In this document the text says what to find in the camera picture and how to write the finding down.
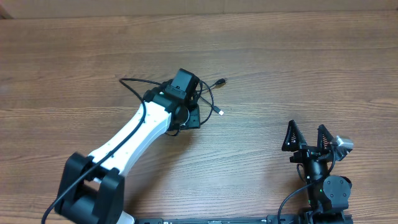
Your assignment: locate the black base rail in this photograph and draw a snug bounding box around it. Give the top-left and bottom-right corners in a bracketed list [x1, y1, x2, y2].
[133, 213, 354, 224]

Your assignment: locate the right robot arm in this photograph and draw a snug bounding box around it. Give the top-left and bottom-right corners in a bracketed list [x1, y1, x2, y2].
[276, 120, 354, 223]

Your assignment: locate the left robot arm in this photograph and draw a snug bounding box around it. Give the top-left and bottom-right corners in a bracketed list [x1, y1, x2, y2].
[42, 68, 203, 224]

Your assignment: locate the thin black USB cable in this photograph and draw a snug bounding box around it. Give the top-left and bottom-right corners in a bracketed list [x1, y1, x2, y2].
[195, 77, 228, 127]

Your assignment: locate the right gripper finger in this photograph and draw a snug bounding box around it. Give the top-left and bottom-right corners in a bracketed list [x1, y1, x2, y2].
[317, 124, 334, 150]
[282, 119, 307, 152]

